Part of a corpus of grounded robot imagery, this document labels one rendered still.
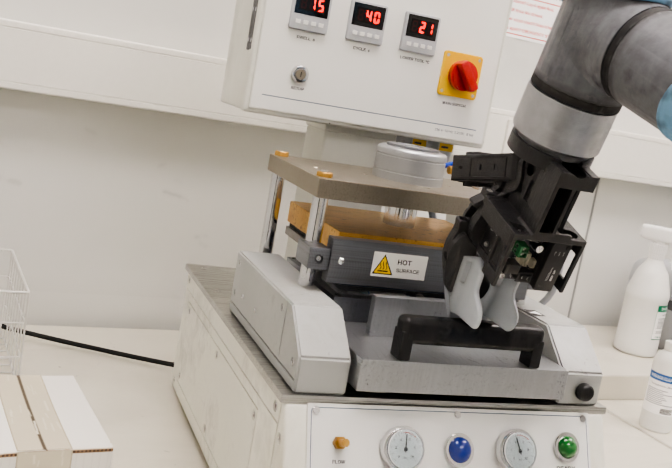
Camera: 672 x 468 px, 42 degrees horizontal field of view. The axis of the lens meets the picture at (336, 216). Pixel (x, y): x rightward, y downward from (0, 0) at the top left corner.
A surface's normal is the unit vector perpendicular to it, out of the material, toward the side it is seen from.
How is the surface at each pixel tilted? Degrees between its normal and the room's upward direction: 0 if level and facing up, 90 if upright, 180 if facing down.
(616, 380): 90
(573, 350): 41
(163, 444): 0
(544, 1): 90
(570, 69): 102
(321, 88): 90
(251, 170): 90
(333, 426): 65
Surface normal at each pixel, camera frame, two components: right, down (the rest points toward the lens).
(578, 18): -0.83, -0.03
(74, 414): 0.13, -0.98
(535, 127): -0.69, 0.15
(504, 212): 0.28, -0.85
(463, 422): 0.38, -0.23
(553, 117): -0.45, 0.30
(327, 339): 0.35, -0.61
